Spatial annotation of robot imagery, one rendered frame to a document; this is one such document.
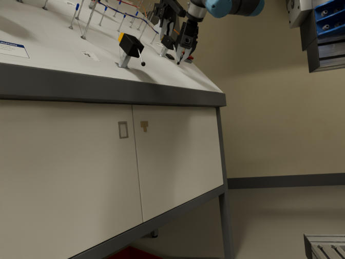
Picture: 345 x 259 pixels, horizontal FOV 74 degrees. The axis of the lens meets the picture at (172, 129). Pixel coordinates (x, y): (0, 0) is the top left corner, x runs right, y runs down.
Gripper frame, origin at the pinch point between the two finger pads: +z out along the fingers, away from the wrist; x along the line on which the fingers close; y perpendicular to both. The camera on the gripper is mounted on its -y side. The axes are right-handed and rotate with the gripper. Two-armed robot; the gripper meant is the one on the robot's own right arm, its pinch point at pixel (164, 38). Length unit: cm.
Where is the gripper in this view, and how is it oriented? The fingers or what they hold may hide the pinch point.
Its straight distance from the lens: 116.1
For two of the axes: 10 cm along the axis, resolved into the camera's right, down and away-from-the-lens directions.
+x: -6.2, 1.0, -7.8
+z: -2.2, 9.3, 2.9
